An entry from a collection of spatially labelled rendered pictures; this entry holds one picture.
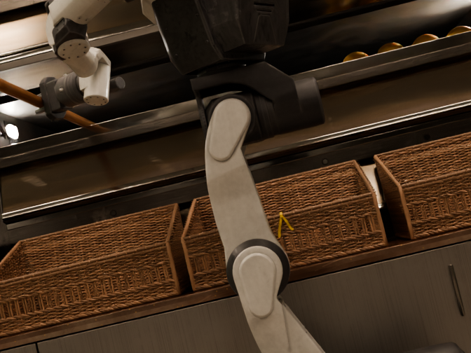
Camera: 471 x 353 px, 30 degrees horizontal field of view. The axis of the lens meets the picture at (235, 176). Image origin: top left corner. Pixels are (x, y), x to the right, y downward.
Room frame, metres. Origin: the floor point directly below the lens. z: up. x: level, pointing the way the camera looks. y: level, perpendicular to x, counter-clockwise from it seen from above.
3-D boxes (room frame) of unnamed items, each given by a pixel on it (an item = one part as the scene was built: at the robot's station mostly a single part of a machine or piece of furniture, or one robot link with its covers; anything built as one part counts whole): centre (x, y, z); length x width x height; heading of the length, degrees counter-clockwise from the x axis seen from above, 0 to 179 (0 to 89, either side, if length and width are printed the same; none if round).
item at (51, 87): (2.38, 0.41, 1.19); 0.12 x 0.10 x 0.13; 52
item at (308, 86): (2.04, -0.09, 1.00); 0.28 x 0.13 x 0.18; 87
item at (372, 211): (2.65, -0.10, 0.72); 0.56 x 0.49 x 0.28; 86
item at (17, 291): (2.68, 0.49, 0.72); 0.56 x 0.49 x 0.28; 88
